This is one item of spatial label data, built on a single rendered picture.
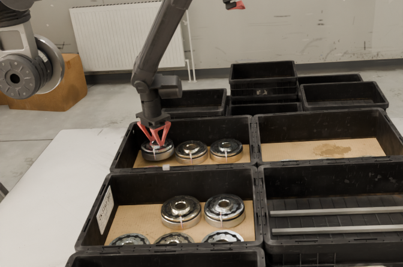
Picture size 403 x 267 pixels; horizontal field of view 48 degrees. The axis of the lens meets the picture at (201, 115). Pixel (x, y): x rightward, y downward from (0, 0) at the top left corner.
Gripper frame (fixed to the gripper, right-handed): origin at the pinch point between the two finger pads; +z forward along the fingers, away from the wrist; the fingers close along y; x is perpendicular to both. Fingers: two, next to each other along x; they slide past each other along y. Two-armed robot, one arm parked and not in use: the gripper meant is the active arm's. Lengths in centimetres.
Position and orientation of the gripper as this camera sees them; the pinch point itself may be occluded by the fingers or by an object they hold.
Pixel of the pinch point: (156, 141)
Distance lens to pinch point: 142.5
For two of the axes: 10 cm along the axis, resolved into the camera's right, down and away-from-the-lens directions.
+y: -6.5, -2.4, 7.2
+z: 1.0, 9.1, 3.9
